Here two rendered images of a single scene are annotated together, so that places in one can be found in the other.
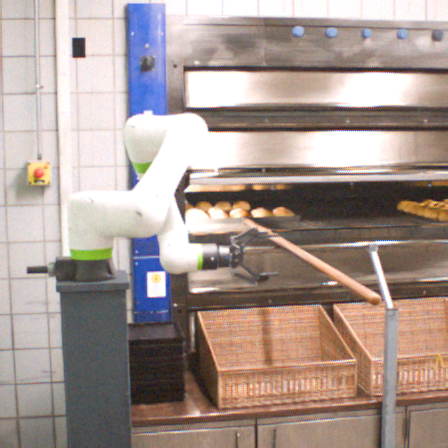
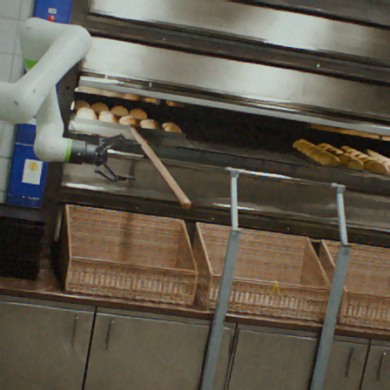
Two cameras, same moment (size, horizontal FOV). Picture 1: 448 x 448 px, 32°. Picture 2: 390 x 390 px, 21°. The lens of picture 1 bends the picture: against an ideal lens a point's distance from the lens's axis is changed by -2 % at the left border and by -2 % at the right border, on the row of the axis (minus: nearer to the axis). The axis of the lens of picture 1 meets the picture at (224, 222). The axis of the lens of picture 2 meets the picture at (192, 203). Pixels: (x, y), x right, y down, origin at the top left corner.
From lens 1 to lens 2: 1.40 m
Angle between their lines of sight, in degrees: 4
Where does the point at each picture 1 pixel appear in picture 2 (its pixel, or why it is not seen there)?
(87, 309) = not seen: outside the picture
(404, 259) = (273, 193)
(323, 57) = not seen: outside the picture
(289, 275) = (159, 187)
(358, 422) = (189, 328)
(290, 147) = (181, 67)
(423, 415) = (251, 335)
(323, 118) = (218, 45)
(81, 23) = not seen: outside the picture
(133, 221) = (10, 108)
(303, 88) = (204, 13)
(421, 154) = (307, 97)
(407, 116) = (300, 57)
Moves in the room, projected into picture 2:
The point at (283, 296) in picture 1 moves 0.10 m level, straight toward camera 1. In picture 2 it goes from (151, 205) to (148, 209)
